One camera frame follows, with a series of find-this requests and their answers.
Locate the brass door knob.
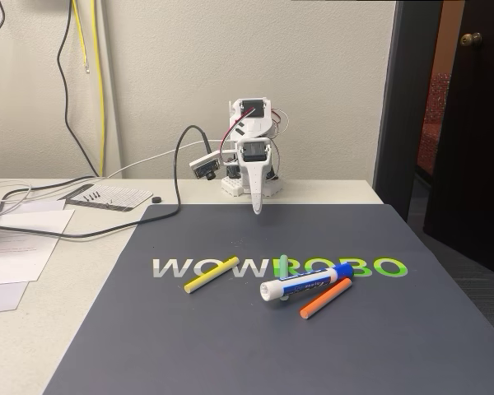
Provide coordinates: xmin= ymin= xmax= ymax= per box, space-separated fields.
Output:
xmin=459 ymin=31 xmax=484 ymax=49

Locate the dark wooden door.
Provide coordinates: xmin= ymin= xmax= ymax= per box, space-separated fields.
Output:
xmin=422 ymin=0 xmax=494 ymax=283

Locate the long yellow cable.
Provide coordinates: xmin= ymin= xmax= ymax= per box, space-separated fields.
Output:
xmin=91 ymin=0 xmax=106 ymax=177

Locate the orange chalk stick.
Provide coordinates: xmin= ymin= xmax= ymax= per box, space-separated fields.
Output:
xmin=299 ymin=276 xmax=353 ymax=320

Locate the white blank paper sheet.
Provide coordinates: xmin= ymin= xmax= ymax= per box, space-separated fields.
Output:
xmin=0 ymin=199 xmax=67 ymax=216
xmin=0 ymin=281 xmax=30 ymax=315

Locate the white printed paper sheet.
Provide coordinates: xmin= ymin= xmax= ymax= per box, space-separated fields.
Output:
xmin=0 ymin=208 xmax=76 ymax=286

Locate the green chalk stick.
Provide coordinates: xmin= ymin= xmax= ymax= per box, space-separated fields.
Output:
xmin=278 ymin=253 xmax=291 ymax=304

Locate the yellow chalk stick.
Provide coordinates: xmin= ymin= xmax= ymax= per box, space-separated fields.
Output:
xmin=184 ymin=256 xmax=240 ymax=295

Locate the short yellow cable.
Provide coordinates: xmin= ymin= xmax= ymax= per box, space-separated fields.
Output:
xmin=71 ymin=0 xmax=90 ymax=74

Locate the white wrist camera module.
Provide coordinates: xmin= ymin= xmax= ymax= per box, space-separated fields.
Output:
xmin=189 ymin=150 xmax=223 ymax=182

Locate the grey mat with logo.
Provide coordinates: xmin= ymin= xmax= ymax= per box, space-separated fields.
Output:
xmin=43 ymin=203 xmax=494 ymax=395

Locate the dark grey door frame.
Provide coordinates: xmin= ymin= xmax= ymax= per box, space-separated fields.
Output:
xmin=372 ymin=0 xmax=444 ymax=225

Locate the ruled screw card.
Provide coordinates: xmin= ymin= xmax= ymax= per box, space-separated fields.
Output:
xmin=57 ymin=184 xmax=154 ymax=213

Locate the blue dry erase marker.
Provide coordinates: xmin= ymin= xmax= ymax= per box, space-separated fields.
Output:
xmin=259 ymin=263 xmax=354 ymax=304

